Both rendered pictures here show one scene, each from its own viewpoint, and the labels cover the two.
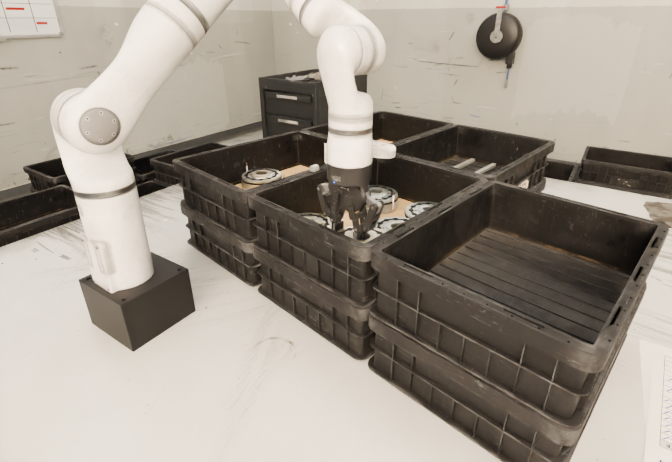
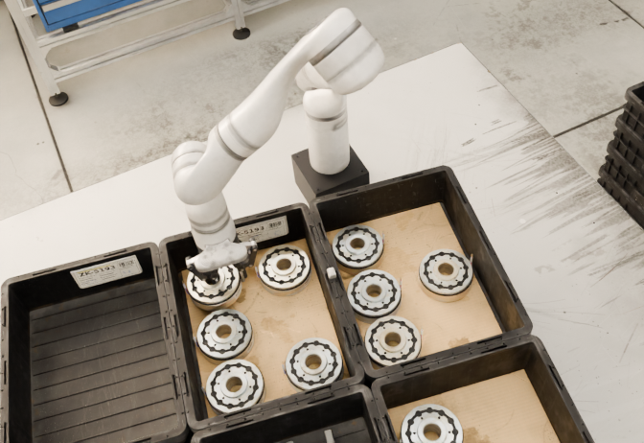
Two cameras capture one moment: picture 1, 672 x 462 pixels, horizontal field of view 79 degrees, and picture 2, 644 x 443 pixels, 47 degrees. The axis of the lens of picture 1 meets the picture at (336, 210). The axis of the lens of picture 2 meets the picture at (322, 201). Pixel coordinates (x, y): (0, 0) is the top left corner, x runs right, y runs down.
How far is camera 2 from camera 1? 1.61 m
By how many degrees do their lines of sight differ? 90
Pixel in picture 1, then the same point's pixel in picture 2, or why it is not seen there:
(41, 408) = (275, 143)
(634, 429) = not seen: hidden behind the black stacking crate
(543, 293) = (87, 394)
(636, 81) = not seen: outside the picture
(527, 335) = (40, 273)
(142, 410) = (240, 184)
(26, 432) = not seen: hidden behind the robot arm
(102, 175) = (310, 95)
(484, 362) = (76, 293)
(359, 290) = (177, 265)
